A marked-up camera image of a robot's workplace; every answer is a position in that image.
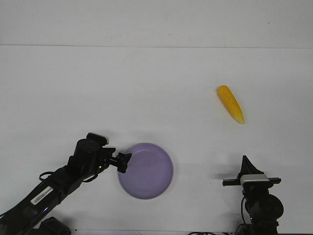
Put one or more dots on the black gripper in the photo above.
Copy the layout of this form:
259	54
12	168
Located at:
90	158
260	204

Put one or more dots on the purple round plate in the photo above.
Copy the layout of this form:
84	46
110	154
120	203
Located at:
150	171

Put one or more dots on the yellow corn cob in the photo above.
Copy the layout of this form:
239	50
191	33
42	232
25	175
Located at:
230	103

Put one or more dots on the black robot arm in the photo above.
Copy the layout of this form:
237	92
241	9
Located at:
265	227
49	193

